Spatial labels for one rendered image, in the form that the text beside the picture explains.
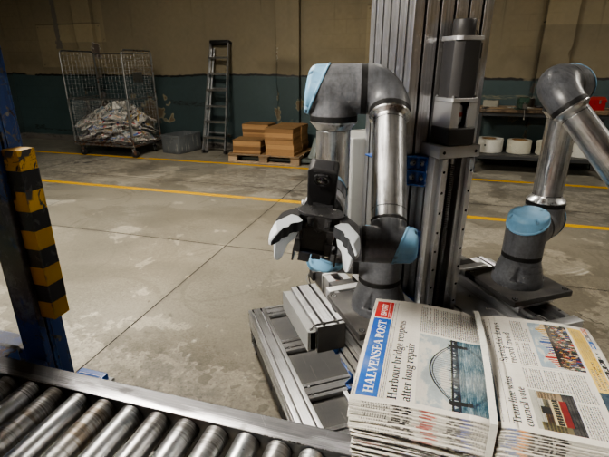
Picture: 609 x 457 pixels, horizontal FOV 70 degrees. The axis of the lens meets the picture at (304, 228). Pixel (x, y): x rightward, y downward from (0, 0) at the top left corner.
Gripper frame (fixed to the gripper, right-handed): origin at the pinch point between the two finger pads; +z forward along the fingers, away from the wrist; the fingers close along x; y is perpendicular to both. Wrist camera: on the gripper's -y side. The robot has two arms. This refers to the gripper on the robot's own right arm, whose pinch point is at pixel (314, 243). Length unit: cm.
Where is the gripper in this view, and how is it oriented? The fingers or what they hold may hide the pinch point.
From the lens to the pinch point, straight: 57.9
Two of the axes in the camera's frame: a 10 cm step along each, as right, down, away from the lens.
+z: -1.2, 3.5, -9.3
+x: -9.8, -1.7, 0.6
